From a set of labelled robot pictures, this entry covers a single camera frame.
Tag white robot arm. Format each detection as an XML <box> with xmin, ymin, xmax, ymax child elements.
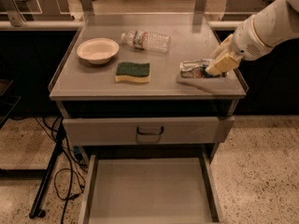
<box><xmin>206</xmin><ymin>0</ymin><xmax>299</xmax><ymax>76</ymax></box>

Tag dark side table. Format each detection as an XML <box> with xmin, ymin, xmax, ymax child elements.
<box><xmin>0</xmin><ymin>79</ymin><xmax>21</xmax><ymax>129</ymax></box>

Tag grey metal drawer cabinet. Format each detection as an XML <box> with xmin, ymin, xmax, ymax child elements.
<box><xmin>48</xmin><ymin>12</ymin><xmax>249</xmax><ymax>224</ymax></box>

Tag open middle drawer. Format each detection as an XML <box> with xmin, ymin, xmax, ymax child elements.
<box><xmin>78</xmin><ymin>153</ymin><xmax>224</xmax><ymax>224</ymax></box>

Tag green yellow sponge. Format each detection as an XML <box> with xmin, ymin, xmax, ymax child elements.
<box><xmin>115</xmin><ymin>62</ymin><xmax>150</xmax><ymax>83</ymax></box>

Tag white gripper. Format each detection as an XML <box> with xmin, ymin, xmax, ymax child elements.
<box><xmin>206</xmin><ymin>15</ymin><xmax>272</xmax><ymax>77</ymax></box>

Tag silver blue redbull can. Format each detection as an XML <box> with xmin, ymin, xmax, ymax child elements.
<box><xmin>179</xmin><ymin>59</ymin><xmax>226</xmax><ymax>78</ymax></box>

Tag black floor cables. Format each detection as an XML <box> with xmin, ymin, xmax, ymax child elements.
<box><xmin>33</xmin><ymin>115</ymin><xmax>89</xmax><ymax>224</ymax></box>

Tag clear plastic water bottle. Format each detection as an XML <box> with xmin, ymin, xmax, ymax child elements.
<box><xmin>121</xmin><ymin>30</ymin><xmax>171</xmax><ymax>53</ymax></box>

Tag closed upper drawer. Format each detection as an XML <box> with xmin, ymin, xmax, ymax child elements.
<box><xmin>63</xmin><ymin>117</ymin><xmax>235</xmax><ymax>147</ymax></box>

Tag black stand leg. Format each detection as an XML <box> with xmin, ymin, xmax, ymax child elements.
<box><xmin>29</xmin><ymin>124</ymin><xmax>64</xmax><ymax>219</ymax></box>

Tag white horizontal rail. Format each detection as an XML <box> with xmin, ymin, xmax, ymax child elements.
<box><xmin>0</xmin><ymin>21</ymin><xmax>241</xmax><ymax>31</ymax></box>

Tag white paper bowl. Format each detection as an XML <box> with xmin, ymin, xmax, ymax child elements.
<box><xmin>77</xmin><ymin>38</ymin><xmax>120</xmax><ymax>64</ymax></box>

